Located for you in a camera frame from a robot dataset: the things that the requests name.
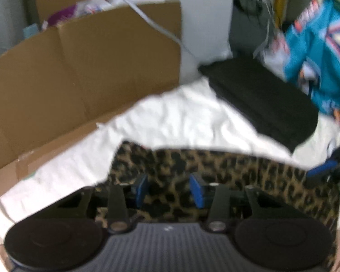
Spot large cardboard box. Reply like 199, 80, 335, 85
0, 1, 183, 187

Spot leopard print garment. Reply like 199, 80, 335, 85
96, 140, 340, 233

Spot purple packet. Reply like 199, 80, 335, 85
42, 0, 111, 29

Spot black folded cloth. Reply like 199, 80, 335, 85
198, 55, 320, 153

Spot black cables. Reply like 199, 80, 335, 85
235, 0, 275, 32

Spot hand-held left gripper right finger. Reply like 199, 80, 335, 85
189, 173, 290, 233

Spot white cable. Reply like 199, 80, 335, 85
62, 0, 199, 63

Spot white printed bedsheet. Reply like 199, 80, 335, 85
0, 76, 340, 241

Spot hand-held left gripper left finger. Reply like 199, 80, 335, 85
47, 173, 148, 234

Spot teal printed garment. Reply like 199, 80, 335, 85
253, 0, 340, 136

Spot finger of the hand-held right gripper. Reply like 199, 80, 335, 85
306, 159, 339, 180

